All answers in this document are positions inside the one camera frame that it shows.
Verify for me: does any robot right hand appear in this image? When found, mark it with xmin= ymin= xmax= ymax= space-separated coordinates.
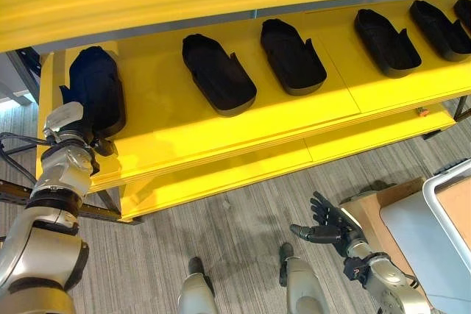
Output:
xmin=289 ymin=191 xmax=365 ymax=257

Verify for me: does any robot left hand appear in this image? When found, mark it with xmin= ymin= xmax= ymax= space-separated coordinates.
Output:
xmin=42 ymin=101 xmax=119 ymax=157

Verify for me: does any black sole-shaped part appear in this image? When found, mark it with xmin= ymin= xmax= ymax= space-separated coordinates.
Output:
xmin=181 ymin=33 xmax=258 ymax=118
xmin=453 ymin=0 xmax=471 ymax=32
xmin=260 ymin=18 xmax=328 ymax=97
xmin=408 ymin=0 xmax=471 ymax=63
xmin=353 ymin=8 xmax=423 ymax=79
xmin=60 ymin=46 xmax=127 ymax=140

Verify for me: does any brown cardboard box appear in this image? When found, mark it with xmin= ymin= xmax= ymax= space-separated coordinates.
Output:
xmin=339 ymin=176 xmax=428 ymax=304

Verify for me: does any grey plastic box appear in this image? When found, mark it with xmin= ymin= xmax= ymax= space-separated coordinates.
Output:
xmin=378 ymin=158 xmax=471 ymax=308

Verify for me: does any black metal rack beam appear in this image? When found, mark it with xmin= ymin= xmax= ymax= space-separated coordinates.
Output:
xmin=0 ymin=177 xmax=123 ymax=223

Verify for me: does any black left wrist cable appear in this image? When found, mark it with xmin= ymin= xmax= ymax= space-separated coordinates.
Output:
xmin=0 ymin=132 xmax=53 ymax=185

